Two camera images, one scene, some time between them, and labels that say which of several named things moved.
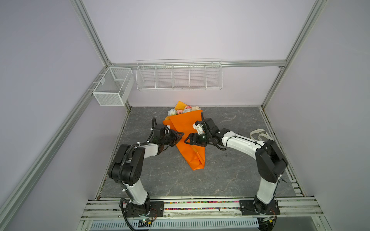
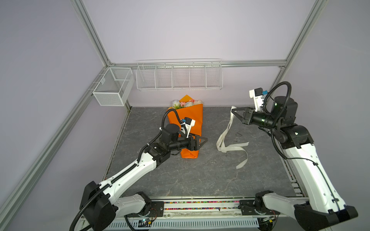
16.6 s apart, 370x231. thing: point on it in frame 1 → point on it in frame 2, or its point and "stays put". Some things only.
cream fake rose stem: x=196 y=108 → x=198 y=102
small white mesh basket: x=114 y=87 stays put
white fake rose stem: x=172 y=112 → x=176 y=103
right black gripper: x=192 y=140 → x=248 y=117
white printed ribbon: x=257 y=131 → x=220 y=143
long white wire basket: x=175 y=74 stays put
